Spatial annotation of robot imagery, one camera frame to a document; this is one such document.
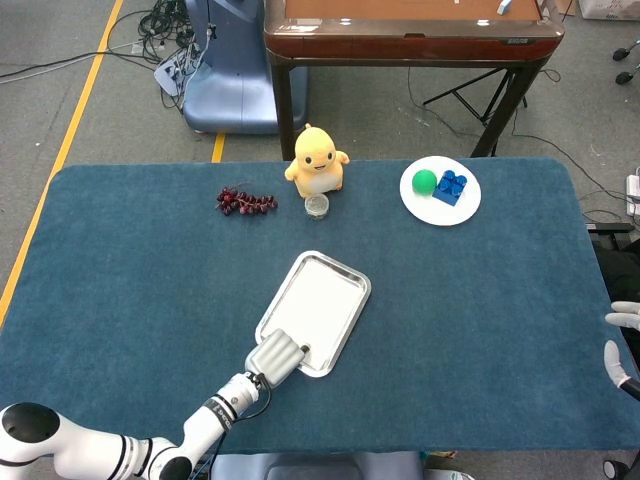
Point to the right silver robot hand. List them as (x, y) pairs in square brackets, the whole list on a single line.
[(627, 312)]

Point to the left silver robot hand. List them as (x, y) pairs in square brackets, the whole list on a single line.
[(275, 357)]

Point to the white paper napkin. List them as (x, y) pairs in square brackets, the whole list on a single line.
[(315, 300)]

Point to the silver metal tray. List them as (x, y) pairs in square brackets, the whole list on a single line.
[(335, 268)]

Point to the black padded chair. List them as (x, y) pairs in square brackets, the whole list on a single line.
[(617, 265)]

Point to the blue grey robot torso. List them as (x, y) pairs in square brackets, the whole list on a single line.
[(310, 467)]

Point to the plain white power strip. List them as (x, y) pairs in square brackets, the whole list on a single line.
[(634, 192)]

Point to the small clear plastic jar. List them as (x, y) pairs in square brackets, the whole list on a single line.
[(317, 206)]

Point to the dark red grape bunch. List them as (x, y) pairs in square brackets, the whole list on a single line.
[(245, 202)]

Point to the blue felt table cover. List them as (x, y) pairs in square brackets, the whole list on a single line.
[(150, 250)]

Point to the yellow plush toy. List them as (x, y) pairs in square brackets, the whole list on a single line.
[(315, 160)]

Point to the white round plate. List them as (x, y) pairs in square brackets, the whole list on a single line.
[(450, 212)]

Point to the blue building block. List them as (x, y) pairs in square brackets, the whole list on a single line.
[(450, 189)]

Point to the green ball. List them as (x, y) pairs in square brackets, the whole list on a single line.
[(424, 182)]

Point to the office chair wheel base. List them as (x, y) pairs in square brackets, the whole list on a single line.
[(624, 78)]

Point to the blue grey machine base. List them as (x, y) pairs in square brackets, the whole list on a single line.
[(235, 90)]

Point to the black folding stand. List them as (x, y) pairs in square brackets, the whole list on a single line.
[(462, 87)]

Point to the white power strip with plugs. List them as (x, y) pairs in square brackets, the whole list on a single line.
[(170, 75)]

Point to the white blue mahjong tile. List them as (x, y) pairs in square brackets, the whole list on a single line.
[(504, 6)]

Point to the brown mahjong table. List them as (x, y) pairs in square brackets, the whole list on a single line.
[(400, 47)]

